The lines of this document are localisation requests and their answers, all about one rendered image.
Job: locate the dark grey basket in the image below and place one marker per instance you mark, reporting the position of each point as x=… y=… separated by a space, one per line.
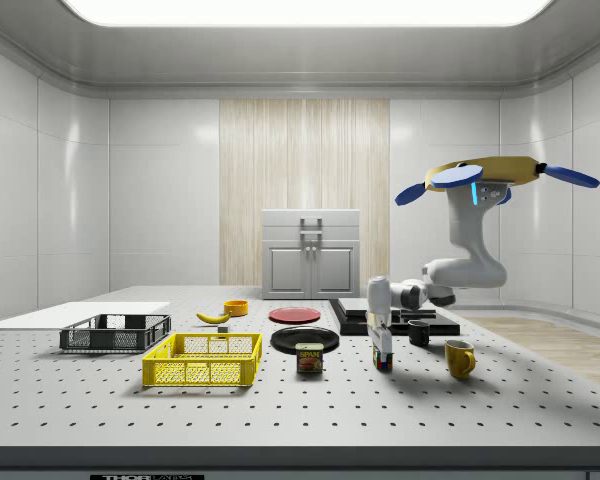
x=80 y=340

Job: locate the puzzle cube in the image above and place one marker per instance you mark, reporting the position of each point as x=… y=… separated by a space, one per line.
x=383 y=362

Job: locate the yellow bowl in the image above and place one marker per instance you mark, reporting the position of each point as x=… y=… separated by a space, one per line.
x=236 y=310

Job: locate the flat-sided can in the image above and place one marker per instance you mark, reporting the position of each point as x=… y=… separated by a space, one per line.
x=309 y=360

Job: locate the banana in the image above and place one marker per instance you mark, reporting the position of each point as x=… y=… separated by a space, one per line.
x=212 y=318

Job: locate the drone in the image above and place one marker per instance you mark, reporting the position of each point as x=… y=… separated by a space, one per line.
x=502 y=167

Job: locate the white cabinet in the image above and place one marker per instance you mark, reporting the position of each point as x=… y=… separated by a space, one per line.
x=310 y=265

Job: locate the yellow basket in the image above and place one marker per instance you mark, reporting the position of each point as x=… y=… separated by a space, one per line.
x=200 y=372

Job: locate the yellow mug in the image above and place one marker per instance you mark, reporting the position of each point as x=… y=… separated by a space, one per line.
x=457 y=360

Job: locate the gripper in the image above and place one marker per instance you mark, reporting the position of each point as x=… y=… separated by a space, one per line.
x=383 y=337

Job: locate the black mug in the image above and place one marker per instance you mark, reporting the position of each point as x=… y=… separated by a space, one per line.
x=418 y=334

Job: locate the red plate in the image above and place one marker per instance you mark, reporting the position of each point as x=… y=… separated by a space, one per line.
x=295 y=315

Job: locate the black plate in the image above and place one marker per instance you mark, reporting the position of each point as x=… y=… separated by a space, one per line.
x=290 y=337

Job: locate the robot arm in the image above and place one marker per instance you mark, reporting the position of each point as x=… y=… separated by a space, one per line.
x=472 y=240

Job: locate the black stove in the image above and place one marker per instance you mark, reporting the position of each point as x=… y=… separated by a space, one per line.
x=350 y=320

